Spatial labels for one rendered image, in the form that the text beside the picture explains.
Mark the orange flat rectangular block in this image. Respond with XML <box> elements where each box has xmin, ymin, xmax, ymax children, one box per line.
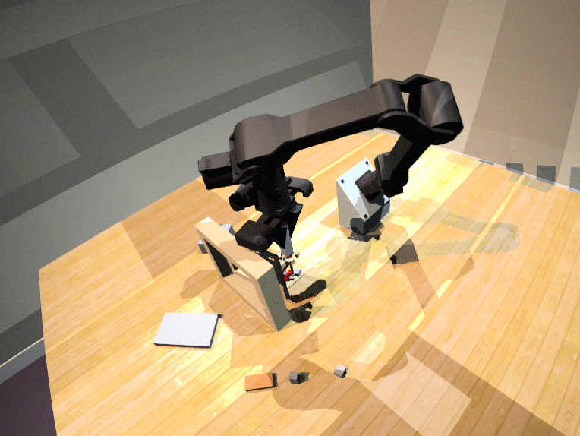
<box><xmin>245</xmin><ymin>373</ymin><xmax>274</xmax><ymax>391</ymax></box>

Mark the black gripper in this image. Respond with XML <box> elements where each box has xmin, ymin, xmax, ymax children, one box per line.
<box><xmin>235</xmin><ymin>175</ymin><xmax>314</xmax><ymax>253</ymax></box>

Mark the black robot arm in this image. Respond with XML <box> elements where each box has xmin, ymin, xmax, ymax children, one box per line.
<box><xmin>198</xmin><ymin>74</ymin><xmax>464</xmax><ymax>212</ymax></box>

